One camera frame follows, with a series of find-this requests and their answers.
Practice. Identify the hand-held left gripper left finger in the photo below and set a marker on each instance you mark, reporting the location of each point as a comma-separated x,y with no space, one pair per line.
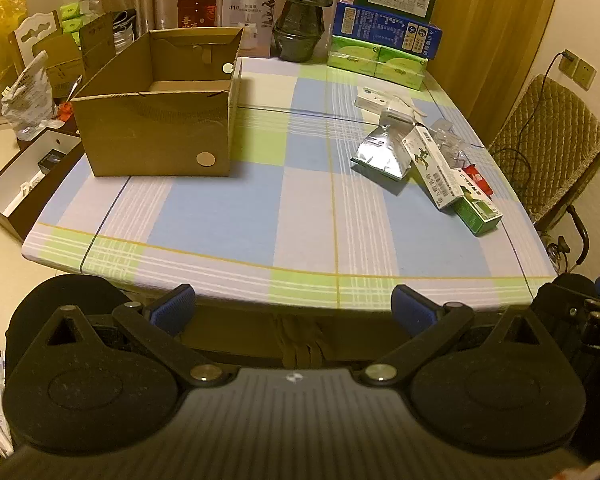
172,308

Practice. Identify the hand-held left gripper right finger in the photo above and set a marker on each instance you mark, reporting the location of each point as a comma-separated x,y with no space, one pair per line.
411,308

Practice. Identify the small green box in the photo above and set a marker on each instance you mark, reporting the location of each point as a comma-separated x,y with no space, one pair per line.
477,210

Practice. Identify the white green long box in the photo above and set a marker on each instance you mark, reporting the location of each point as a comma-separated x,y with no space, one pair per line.
430,167

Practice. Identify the cardboard box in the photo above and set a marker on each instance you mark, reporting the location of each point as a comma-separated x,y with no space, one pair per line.
152,130

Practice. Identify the white medicine box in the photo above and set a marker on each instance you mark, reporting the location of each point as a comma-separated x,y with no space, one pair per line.
372,97

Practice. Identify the checked cloth-covered desktop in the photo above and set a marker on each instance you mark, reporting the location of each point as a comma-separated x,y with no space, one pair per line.
305,210

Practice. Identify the red packet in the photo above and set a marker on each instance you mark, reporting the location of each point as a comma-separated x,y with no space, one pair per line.
480,177

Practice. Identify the silver foil bag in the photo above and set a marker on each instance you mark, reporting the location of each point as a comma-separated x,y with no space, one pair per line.
382,152

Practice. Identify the brown open tray box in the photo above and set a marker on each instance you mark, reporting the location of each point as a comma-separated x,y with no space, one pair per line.
10,195

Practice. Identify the quilted chair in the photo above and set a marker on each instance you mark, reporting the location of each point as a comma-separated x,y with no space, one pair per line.
545,145

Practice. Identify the green tissue pack bundle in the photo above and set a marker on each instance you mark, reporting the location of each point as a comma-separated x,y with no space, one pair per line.
375,62

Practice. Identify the crinkled silver plastic bag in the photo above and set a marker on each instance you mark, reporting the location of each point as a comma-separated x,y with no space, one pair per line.
27,95

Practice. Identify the brown cardboard boxes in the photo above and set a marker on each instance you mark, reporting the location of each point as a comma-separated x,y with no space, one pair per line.
65,60

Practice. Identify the blue box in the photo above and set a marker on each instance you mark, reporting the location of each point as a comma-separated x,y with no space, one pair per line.
380,27

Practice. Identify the yellow curtain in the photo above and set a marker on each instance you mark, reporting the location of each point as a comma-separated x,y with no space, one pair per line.
490,35

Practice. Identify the striped bag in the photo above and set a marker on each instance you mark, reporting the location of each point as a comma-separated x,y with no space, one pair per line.
125,27

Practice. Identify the red gift box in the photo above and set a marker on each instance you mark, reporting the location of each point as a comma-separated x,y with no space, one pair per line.
196,12

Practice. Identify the white appliance box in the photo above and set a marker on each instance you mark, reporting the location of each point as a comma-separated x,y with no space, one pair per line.
247,20

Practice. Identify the small green tissue packs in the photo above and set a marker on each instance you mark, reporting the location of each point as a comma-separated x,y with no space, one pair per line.
75,17

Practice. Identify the white cut-out cardboard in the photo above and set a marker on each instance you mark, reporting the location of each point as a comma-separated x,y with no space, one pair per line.
30,35

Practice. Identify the black stacked pots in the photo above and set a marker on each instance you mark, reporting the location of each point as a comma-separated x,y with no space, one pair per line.
300,20

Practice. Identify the wall socket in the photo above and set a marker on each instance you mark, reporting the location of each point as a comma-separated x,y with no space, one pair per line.
582,70

